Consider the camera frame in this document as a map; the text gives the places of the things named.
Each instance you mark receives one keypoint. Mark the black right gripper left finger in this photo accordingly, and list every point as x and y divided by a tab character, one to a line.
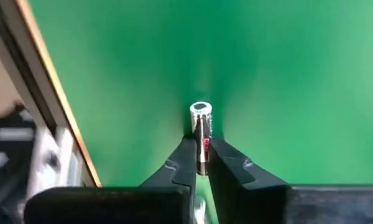
112	205

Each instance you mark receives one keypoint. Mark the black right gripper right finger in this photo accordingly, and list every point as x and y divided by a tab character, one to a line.
267	205

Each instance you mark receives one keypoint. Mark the silver Energizer battery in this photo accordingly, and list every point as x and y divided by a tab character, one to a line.
200	124

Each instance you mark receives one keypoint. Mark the silver aluminium extrusion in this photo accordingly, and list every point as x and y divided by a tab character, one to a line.
40	174

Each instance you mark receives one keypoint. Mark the black box with white labels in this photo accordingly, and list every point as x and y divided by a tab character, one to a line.
6	146

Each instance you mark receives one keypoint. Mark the wooden table board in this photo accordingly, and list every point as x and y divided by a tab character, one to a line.
60	93

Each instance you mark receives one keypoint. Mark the black aluminium table frame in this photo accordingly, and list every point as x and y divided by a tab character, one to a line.
21	62

